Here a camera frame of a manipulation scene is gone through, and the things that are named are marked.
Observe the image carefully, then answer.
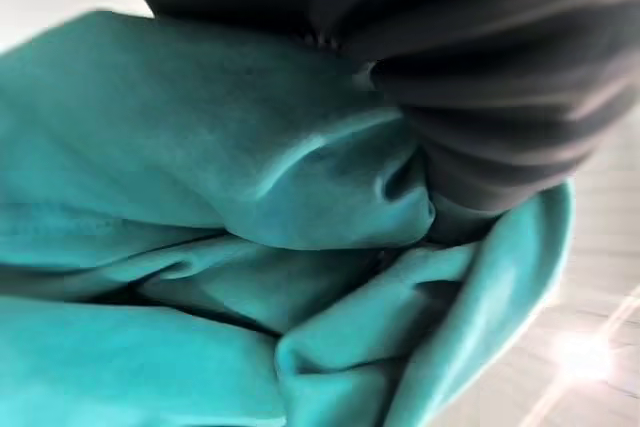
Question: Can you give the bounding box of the teal bed cloth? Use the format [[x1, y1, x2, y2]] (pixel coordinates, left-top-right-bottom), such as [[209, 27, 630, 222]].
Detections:
[[0, 9, 576, 427]]

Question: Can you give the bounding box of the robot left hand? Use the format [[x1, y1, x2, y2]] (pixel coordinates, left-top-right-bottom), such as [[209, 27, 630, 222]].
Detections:
[[109, 0, 640, 243]]

